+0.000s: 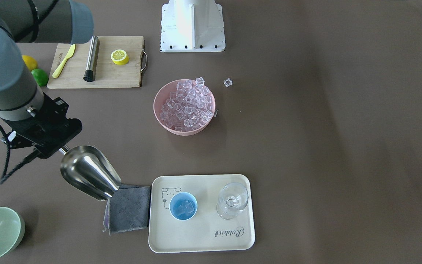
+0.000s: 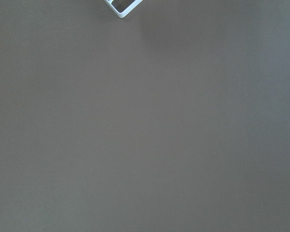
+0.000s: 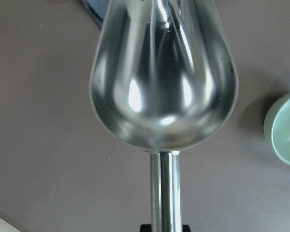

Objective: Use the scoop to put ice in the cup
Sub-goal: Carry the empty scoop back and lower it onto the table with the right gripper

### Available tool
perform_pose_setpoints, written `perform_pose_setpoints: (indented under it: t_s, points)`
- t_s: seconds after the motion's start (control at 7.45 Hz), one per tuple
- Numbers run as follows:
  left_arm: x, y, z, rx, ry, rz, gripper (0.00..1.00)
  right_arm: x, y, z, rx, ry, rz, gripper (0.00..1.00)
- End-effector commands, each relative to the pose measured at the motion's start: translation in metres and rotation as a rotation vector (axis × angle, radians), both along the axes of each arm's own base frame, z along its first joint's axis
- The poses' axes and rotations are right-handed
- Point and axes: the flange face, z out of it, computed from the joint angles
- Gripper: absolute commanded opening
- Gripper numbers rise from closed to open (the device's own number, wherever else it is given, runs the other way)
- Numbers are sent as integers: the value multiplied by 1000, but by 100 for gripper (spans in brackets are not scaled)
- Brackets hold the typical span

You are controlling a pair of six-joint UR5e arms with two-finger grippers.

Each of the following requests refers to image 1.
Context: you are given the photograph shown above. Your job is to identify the yellow plastic knife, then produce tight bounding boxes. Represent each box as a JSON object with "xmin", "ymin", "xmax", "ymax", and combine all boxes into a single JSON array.
[{"xmin": 52, "ymin": 44, "xmax": 77, "ymax": 78}]

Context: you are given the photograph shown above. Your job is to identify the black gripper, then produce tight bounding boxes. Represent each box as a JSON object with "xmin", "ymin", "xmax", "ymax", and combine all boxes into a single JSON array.
[{"xmin": 4, "ymin": 97, "xmax": 82, "ymax": 159}]

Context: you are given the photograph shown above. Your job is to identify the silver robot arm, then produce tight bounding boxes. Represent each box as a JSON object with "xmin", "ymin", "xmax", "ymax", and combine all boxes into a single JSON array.
[{"xmin": 0, "ymin": 0, "xmax": 94, "ymax": 159}]

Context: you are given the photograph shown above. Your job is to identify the stray clear ice cube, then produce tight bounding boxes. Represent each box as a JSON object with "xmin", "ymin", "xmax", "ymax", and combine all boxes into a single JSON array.
[{"xmin": 223, "ymin": 78, "xmax": 233, "ymax": 87}]

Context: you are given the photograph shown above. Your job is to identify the yellow citrus squeezer cap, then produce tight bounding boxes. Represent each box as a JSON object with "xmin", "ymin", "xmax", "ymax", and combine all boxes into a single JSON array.
[{"xmin": 110, "ymin": 49, "xmax": 129, "ymax": 65}]

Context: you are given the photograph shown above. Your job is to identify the yellow lemon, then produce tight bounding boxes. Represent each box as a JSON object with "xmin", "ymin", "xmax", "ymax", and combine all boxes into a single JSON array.
[{"xmin": 22, "ymin": 55, "xmax": 38, "ymax": 72}]

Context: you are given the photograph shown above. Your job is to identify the light blue cup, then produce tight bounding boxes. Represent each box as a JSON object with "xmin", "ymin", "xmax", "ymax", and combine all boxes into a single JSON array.
[{"xmin": 169, "ymin": 192, "xmax": 198, "ymax": 221}]

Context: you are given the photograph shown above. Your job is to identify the dark grey folded cloth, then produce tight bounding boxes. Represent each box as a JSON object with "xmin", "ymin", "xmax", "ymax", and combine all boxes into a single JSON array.
[{"xmin": 103, "ymin": 184, "xmax": 151, "ymax": 235}]

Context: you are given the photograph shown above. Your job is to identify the ice cubes in cup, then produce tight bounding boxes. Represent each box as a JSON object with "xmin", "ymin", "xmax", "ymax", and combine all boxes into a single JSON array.
[{"xmin": 174, "ymin": 199, "xmax": 196, "ymax": 217}]

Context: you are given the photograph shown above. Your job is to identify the metal ice scoop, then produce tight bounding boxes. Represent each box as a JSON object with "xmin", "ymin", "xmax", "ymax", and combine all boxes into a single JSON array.
[{"xmin": 59, "ymin": 145, "xmax": 122, "ymax": 201}]

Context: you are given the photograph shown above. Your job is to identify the clear wine glass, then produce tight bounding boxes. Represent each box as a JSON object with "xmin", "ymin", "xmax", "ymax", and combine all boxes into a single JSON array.
[{"xmin": 216, "ymin": 182, "xmax": 249, "ymax": 220}]

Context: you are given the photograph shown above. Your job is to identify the wooden cutting board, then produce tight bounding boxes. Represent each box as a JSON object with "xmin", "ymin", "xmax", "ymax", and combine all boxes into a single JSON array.
[{"xmin": 47, "ymin": 36, "xmax": 147, "ymax": 89}]

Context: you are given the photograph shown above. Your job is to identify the beige plastic tray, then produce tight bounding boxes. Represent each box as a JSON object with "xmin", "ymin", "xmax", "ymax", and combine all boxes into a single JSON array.
[{"xmin": 148, "ymin": 174, "xmax": 256, "ymax": 253}]

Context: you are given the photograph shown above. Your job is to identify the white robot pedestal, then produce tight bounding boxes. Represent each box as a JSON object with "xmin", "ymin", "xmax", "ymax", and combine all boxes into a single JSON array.
[{"xmin": 160, "ymin": 0, "xmax": 226, "ymax": 52}]

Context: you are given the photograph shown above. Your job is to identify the clear plastic ice cubes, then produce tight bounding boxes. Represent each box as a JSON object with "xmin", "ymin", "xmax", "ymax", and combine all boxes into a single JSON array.
[{"xmin": 160, "ymin": 77, "xmax": 218, "ymax": 132}]

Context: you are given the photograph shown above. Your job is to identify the pink bowl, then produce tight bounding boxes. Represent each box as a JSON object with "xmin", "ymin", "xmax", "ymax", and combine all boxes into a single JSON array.
[{"xmin": 153, "ymin": 79, "xmax": 217, "ymax": 136}]

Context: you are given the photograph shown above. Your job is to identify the green lime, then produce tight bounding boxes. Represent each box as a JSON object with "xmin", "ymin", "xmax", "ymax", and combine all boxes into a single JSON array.
[{"xmin": 31, "ymin": 68, "xmax": 49, "ymax": 87}]

